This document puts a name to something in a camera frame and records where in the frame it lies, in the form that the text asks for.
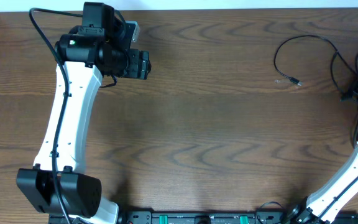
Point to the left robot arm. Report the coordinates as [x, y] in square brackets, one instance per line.
[100, 47]

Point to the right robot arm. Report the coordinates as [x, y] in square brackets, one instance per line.
[323, 205]

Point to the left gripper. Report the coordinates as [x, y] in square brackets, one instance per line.
[138, 67]

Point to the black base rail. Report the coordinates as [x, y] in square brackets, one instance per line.
[269, 216]

